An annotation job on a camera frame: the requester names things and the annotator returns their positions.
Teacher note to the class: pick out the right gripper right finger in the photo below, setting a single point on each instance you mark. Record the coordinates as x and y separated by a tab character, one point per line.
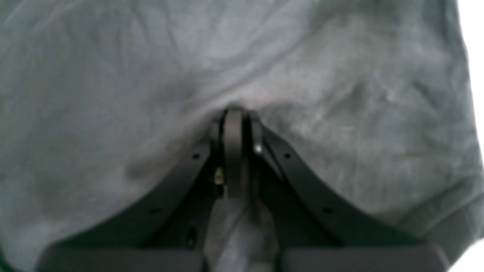
317	230

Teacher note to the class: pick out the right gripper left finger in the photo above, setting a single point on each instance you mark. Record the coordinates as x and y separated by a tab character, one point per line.
164	231

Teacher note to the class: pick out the dark grey t-shirt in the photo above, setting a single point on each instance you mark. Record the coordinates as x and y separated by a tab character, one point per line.
100	98

